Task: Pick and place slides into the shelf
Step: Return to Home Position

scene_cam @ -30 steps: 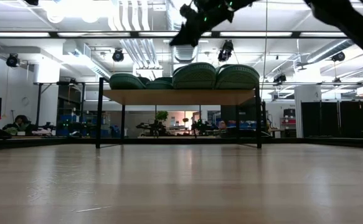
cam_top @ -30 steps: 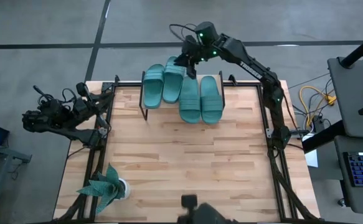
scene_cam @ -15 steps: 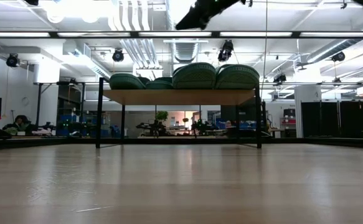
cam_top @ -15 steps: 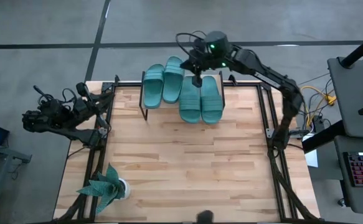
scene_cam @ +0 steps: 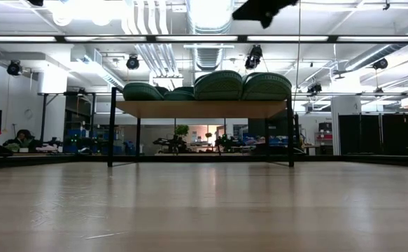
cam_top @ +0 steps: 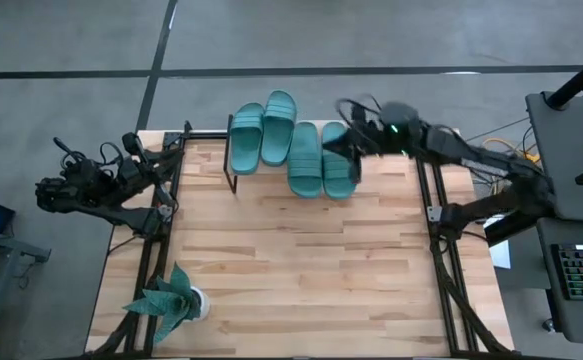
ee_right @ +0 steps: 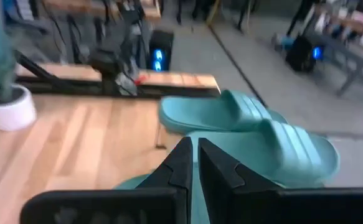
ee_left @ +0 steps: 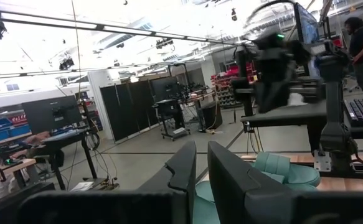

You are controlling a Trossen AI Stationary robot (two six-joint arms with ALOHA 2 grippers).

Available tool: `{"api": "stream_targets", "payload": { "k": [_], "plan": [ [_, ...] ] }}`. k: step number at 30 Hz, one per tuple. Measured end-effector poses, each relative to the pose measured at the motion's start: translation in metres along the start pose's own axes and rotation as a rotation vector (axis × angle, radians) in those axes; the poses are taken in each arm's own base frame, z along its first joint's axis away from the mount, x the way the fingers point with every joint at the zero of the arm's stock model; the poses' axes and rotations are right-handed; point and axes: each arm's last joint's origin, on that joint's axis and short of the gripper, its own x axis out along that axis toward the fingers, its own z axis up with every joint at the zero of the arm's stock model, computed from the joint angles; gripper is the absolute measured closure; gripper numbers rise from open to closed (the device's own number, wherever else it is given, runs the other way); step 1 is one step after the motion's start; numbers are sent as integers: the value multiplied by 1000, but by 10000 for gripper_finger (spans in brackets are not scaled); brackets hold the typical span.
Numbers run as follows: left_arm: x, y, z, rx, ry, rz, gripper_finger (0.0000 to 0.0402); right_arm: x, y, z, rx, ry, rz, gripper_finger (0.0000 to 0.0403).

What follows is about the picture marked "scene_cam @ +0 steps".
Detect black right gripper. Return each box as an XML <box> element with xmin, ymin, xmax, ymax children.
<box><xmin>232</xmin><ymin>0</ymin><xmax>299</xmax><ymax>29</ymax></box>

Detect green rubber slide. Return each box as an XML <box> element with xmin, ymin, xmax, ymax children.
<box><xmin>122</xmin><ymin>82</ymin><xmax>169</xmax><ymax>102</ymax></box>
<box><xmin>192</xmin><ymin>69</ymin><xmax>244</xmax><ymax>102</ymax></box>
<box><xmin>241</xmin><ymin>71</ymin><xmax>293</xmax><ymax>102</ymax></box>
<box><xmin>163</xmin><ymin>86</ymin><xmax>196</xmax><ymax>102</ymax></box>

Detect shelf unit with red boxes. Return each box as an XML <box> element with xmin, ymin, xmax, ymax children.
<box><xmin>314</xmin><ymin>121</ymin><xmax>334</xmax><ymax>155</ymax></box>

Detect black ceiling spotlight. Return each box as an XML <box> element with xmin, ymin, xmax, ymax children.
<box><xmin>125</xmin><ymin>55</ymin><xmax>141</xmax><ymax>71</ymax></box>
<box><xmin>244</xmin><ymin>44</ymin><xmax>264</xmax><ymax>71</ymax></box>
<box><xmin>372</xmin><ymin>57</ymin><xmax>389</xmax><ymax>71</ymax></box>
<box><xmin>6</xmin><ymin>59</ymin><xmax>24</xmax><ymax>77</ymax></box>
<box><xmin>307</xmin><ymin>82</ymin><xmax>323</xmax><ymax>95</ymax></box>

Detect black overhead bar with lights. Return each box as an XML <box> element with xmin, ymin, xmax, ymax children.
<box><xmin>0</xmin><ymin>34</ymin><xmax>408</xmax><ymax>45</ymax></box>

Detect rack with blue bins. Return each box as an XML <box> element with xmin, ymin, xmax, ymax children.
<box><xmin>241</xmin><ymin>135</ymin><xmax>288</xmax><ymax>147</ymax></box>

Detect round green potted plant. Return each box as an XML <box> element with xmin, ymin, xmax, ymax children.
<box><xmin>174</xmin><ymin>124</ymin><xmax>190</xmax><ymax>138</ymax></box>

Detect black partition screens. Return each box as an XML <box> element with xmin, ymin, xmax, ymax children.
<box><xmin>338</xmin><ymin>113</ymin><xmax>408</xmax><ymax>156</ymax></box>

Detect blue chair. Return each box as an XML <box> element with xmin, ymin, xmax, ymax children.
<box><xmin>123</xmin><ymin>139</ymin><xmax>137</xmax><ymax>156</ymax></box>

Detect black robot with green lights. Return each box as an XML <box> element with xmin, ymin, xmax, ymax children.
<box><xmin>63</xmin><ymin>134</ymin><xmax>101</xmax><ymax>155</ymax></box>

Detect person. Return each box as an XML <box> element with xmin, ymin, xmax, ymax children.
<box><xmin>3</xmin><ymin>128</ymin><xmax>42</xmax><ymax>153</ymax></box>

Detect thin hanging black cable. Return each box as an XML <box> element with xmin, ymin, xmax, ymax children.
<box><xmin>295</xmin><ymin>0</ymin><xmax>302</xmax><ymax>102</ymax></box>

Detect wooden shelf with black frame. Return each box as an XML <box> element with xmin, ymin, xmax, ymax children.
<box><xmin>107</xmin><ymin>86</ymin><xmax>295</xmax><ymax>168</ymax></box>

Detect black aluminium rig frame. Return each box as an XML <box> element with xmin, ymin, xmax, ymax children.
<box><xmin>0</xmin><ymin>153</ymin><xmax>408</xmax><ymax>169</ymax></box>

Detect black background rig frame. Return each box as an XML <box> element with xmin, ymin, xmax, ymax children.
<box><xmin>37</xmin><ymin>91</ymin><xmax>97</xmax><ymax>148</ymax></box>

